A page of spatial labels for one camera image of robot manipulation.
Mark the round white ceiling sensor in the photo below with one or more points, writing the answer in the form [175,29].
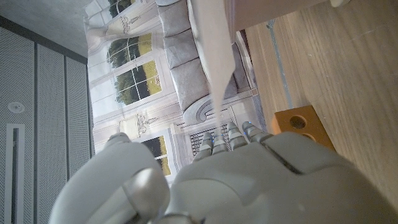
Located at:
[16,107]

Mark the white paper sheet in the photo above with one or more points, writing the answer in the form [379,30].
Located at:
[214,46]

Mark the printed living room backdrop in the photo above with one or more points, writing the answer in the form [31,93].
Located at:
[140,77]

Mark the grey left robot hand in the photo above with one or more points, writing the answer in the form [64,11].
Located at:
[264,180]

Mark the orange wooden block with holes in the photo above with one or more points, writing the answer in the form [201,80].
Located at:
[314,118]

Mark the white slot vent frame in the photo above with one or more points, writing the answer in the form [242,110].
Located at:
[21,174]

